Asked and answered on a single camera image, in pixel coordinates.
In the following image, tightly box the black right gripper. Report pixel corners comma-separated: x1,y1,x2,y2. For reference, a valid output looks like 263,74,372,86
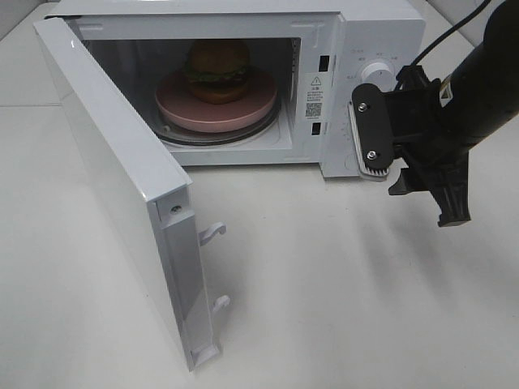
388,121,474,227

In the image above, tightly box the round white door button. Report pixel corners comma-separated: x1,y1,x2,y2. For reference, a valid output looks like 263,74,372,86
345,154,359,175

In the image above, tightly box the burger with lettuce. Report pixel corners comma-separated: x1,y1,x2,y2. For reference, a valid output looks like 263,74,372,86
182,39,250,105

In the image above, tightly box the pink round plate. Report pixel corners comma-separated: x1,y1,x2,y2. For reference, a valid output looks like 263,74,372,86
155,69,277,134

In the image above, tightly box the white microwave door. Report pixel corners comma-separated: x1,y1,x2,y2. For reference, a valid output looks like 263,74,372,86
35,18,229,370

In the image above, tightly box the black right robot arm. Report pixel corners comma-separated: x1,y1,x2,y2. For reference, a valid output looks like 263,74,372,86
386,1,518,195

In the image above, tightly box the upper white power knob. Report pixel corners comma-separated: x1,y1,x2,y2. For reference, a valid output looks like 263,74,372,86
360,61,396,92

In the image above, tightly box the glass microwave turntable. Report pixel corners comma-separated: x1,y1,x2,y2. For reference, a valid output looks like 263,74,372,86
152,97,282,147

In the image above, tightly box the white microwave oven body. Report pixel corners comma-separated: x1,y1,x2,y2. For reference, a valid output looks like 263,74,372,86
42,1,425,177

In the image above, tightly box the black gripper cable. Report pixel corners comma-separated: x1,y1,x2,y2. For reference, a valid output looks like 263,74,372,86
395,0,500,94

